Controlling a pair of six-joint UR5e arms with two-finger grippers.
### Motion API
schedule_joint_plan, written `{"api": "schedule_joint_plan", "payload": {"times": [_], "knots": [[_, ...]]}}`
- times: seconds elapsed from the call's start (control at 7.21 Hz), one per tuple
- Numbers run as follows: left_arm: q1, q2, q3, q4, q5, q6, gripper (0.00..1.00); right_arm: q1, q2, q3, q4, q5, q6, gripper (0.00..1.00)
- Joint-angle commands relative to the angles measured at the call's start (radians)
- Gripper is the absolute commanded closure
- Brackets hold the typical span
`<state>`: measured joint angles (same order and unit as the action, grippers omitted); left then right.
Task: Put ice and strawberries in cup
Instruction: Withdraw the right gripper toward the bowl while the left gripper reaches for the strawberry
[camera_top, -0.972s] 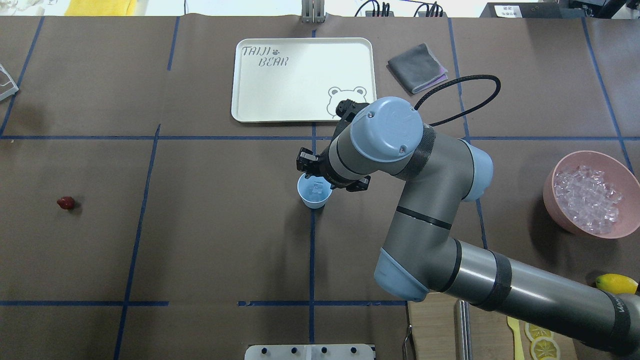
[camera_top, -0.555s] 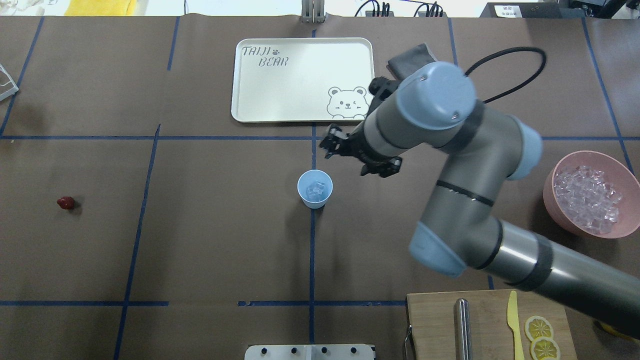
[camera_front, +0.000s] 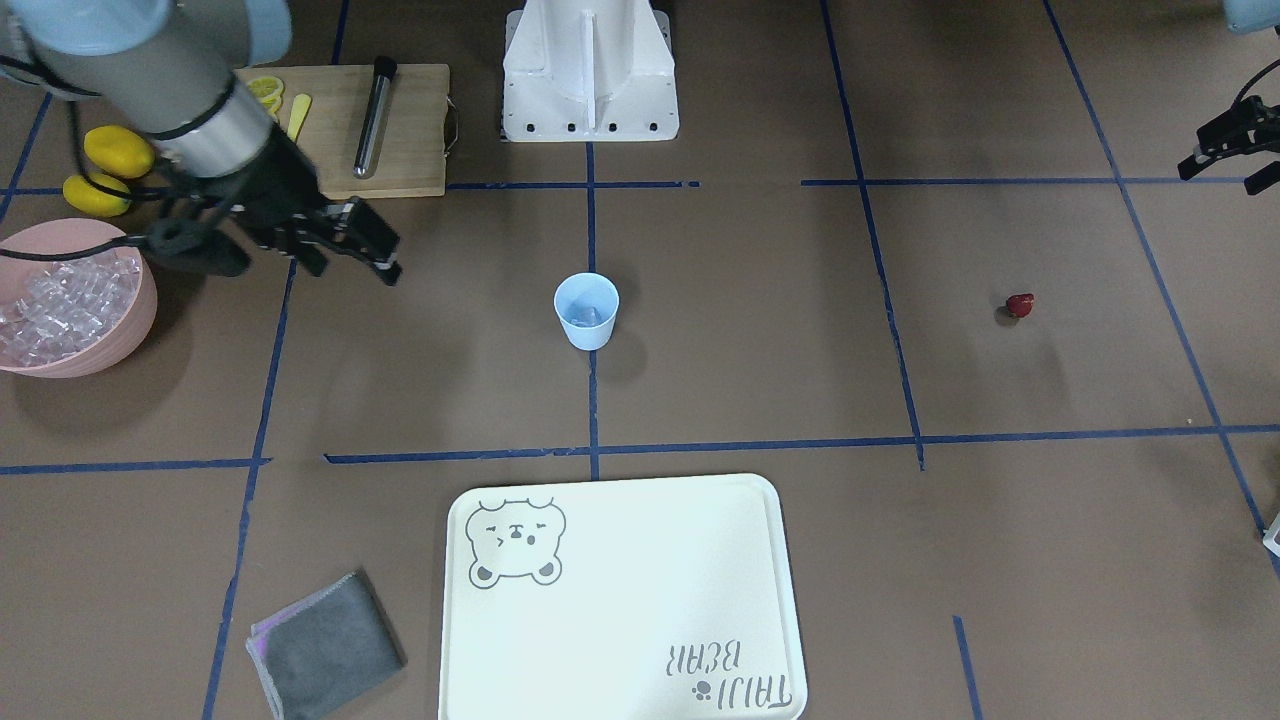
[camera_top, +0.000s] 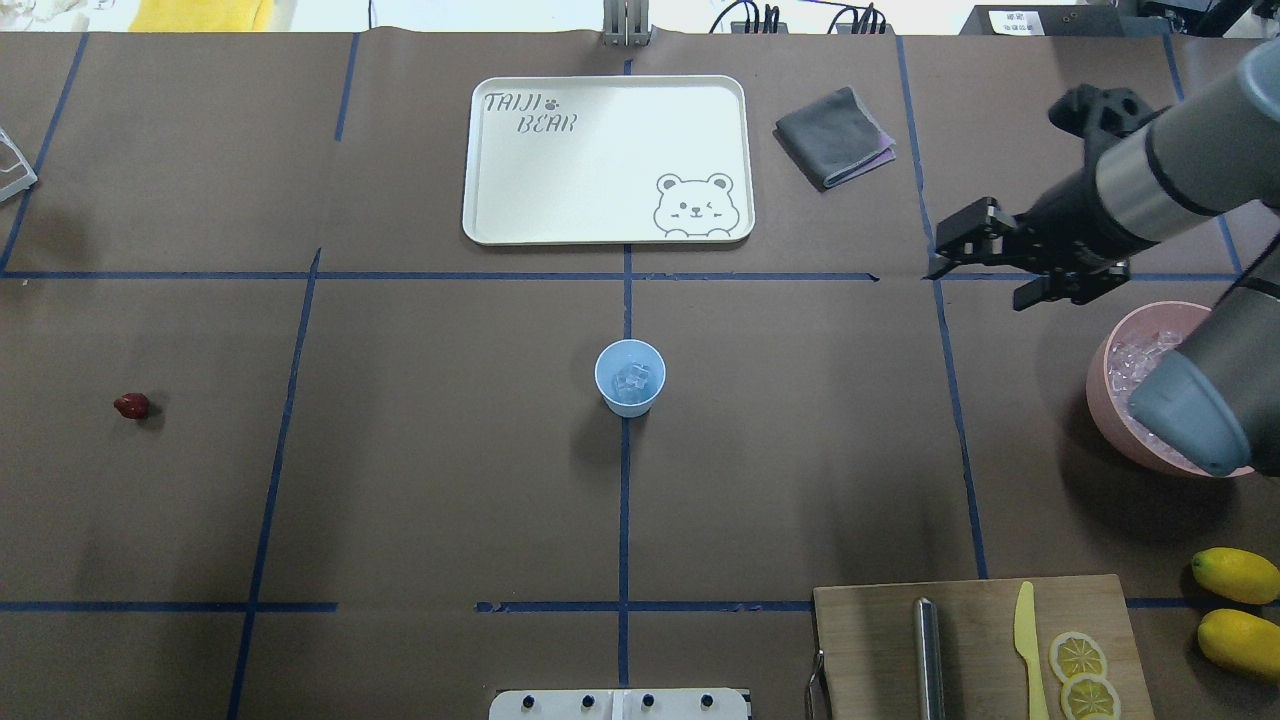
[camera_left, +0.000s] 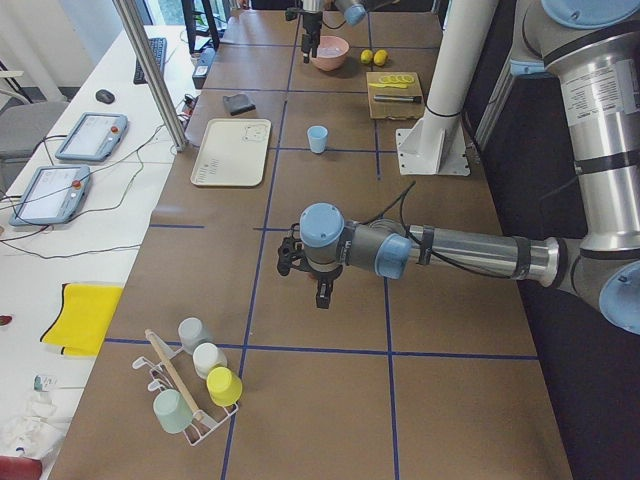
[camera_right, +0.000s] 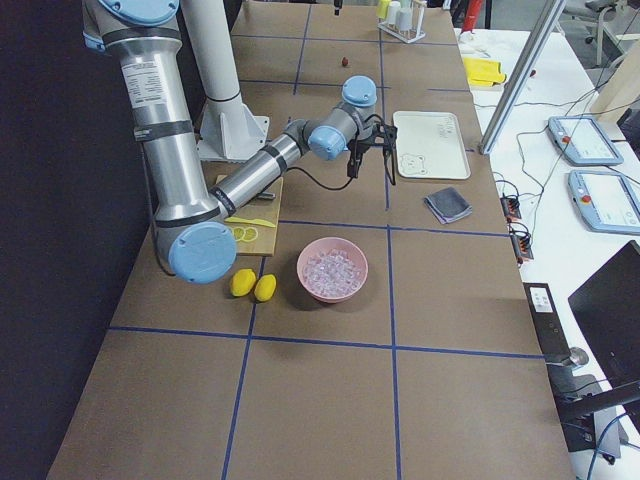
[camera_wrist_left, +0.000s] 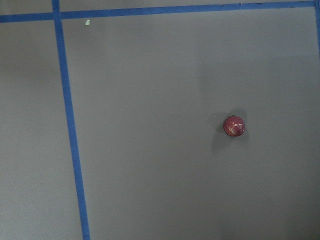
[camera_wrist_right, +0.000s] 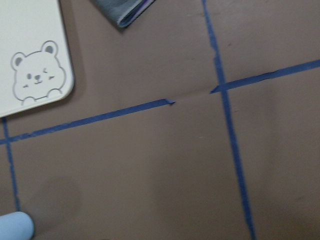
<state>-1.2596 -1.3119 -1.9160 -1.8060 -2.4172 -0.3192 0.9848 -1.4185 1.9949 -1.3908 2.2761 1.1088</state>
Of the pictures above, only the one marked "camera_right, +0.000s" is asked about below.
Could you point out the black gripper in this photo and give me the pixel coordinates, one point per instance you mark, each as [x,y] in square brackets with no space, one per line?
[357,148]

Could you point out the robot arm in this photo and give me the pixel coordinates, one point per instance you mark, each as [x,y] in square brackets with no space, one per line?
[152,45]

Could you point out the yellow cup on rack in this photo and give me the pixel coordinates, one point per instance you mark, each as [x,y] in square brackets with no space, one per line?
[382,9]

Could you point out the grey cup on rack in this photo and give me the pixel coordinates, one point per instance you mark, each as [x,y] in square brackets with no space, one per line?
[403,21]

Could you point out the white cup on rack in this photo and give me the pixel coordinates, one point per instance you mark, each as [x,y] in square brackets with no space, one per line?
[392,11]

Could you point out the pile of clear ice cubes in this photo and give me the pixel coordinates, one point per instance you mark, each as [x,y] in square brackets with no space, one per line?
[332,274]

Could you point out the cream bear tray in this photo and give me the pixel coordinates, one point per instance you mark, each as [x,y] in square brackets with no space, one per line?
[429,145]

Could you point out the yellow cloth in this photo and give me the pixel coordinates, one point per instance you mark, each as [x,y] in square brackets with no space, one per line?
[483,72]

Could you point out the wooden cutting board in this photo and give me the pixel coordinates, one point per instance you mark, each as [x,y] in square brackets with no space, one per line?
[264,245]

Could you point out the grey folded cloth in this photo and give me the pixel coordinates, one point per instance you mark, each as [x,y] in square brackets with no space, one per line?
[448,205]

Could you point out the yellow plastic knife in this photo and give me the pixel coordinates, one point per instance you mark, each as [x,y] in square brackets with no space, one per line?
[254,221]

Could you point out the pink bowl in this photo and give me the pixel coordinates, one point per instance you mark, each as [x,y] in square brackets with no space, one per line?
[326,244]

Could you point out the lower whole lemon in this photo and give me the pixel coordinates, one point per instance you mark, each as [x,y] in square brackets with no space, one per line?
[265,288]

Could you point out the whole lemon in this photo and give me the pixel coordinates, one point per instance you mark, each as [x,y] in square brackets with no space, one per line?
[265,288]
[242,282]

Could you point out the upper whole lemon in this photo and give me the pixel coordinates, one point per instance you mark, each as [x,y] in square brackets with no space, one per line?
[242,282]

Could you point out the upper teach pendant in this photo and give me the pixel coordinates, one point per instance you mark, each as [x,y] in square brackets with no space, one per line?
[582,141]

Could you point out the teach pendant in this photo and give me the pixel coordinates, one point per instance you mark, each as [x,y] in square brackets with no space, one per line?
[605,201]
[582,141]

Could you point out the lower teach pendant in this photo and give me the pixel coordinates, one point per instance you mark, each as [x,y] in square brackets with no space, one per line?
[605,201]

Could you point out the black power strip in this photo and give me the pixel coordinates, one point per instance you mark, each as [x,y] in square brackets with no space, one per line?
[550,335]

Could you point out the black laptop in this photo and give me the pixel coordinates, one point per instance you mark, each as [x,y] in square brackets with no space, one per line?
[606,309]

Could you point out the white wire cup rack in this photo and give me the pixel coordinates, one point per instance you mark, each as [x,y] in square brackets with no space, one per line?
[416,32]

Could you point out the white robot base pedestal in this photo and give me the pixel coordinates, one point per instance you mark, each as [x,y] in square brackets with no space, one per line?
[228,131]

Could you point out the aluminium frame post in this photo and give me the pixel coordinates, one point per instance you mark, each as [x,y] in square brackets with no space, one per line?
[532,49]

